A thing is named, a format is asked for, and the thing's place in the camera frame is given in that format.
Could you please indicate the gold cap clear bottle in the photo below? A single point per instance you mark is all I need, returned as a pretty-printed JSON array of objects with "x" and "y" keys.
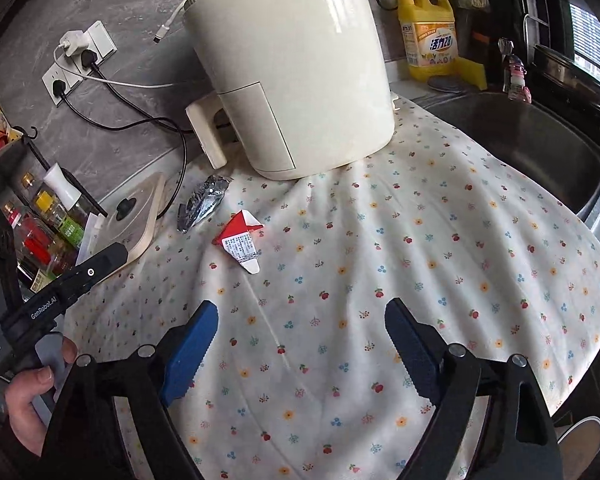
[{"x": 28, "y": 182}]

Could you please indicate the red cap oil bottle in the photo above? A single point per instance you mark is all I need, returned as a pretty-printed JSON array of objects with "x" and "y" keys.
[{"x": 35, "y": 240}]

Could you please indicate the black dish rack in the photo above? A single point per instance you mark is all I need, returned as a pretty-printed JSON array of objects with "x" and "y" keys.
[{"x": 545, "y": 10}]

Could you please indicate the small pink white bottle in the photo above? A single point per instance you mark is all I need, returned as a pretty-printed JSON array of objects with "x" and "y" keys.
[{"x": 516, "y": 77}]

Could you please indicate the black metal rack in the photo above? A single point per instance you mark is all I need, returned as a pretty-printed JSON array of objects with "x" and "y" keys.
[{"x": 10, "y": 162}]

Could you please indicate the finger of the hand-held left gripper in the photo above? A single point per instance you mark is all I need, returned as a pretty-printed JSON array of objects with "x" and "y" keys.
[{"x": 100, "y": 265}]

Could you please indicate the cream air fryer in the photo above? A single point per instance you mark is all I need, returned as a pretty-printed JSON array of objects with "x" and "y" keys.
[{"x": 290, "y": 60}]

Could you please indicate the floral tablecloth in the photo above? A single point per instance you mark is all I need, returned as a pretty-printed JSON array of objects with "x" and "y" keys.
[{"x": 380, "y": 240}]

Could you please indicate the black metal hook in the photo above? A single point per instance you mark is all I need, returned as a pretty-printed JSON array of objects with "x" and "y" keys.
[{"x": 30, "y": 134}]

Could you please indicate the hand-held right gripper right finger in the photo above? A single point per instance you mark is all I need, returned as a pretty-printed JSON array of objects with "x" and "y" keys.
[{"x": 410, "y": 350}]

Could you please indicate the grey sink strainer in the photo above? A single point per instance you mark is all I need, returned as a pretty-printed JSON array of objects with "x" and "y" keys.
[{"x": 445, "y": 85}]

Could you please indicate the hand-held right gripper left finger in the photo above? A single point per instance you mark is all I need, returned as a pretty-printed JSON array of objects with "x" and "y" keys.
[{"x": 190, "y": 350}]

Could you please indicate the yellow dish soap bottle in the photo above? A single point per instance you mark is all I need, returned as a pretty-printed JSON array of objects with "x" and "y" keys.
[{"x": 427, "y": 35}]

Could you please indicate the yellow sponge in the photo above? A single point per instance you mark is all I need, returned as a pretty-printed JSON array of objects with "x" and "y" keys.
[{"x": 472, "y": 75}]

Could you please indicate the cream kettle base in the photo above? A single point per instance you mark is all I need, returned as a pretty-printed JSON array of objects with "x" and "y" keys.
[{"x": 140, "y": 210}]

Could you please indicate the white charger plug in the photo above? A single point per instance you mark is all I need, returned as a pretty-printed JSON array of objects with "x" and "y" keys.
[{"x": 72, "y": 42}]

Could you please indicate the white top oil dispenser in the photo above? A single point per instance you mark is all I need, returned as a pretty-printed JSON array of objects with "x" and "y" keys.
[{"x": 62, "y": 180}]

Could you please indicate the steel sink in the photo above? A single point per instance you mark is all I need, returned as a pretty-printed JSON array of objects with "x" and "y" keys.
[{"x": 520, "y": 150}]

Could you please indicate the yellow cap green label bottle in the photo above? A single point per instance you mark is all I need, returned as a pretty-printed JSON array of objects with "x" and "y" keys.
[{"x": 60, "y": 215}]

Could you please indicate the person's left hand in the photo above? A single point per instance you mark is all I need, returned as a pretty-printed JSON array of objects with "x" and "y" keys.
[{"x": 25, "y": 410}]

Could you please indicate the red white paper packet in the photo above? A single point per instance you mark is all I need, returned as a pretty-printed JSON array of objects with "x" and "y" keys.
[{"x": 240, "y": 247}]

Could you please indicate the silver foil wrapper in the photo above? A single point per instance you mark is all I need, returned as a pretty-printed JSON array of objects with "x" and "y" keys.
[{"x": 200, "y": 205}]

